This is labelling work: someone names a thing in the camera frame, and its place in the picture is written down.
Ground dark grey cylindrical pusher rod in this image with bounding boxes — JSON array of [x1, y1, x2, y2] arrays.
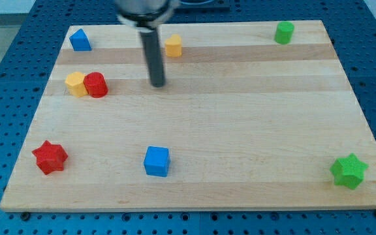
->
[[140, 29, 166, 87]]

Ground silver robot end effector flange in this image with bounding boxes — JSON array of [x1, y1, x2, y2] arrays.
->
[[114, 0, 179, 30]]

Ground yellow heart block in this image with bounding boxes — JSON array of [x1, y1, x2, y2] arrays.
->
[[164, 34, 182, 57]]

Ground red cylinder block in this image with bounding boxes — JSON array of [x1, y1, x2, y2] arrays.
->
[[84, 72, 108, 98]]

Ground blue pentagon block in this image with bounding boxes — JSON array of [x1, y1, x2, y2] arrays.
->
[[69, 29, 92, 52]]

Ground yellow hexagon block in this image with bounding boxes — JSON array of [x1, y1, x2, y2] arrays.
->
[[65, 72, 88, 98]]

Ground blue cube block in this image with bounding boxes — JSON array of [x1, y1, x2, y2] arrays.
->
[[144, 146, 170, 177]]

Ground light wooden board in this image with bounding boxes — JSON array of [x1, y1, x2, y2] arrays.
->
[[0, 20, 376, 212]]

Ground green cylinder block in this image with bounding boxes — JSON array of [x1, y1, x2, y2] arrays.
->
[[274, 21, 295, 44]]

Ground red star block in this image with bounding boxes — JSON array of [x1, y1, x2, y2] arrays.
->
[[32, 140, 68, 175]]

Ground green star block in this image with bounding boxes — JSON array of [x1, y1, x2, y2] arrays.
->
[[330, 153, 369, 190]]

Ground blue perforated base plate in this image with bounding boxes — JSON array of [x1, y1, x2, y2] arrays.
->
[[0, 0, 376, 234]]

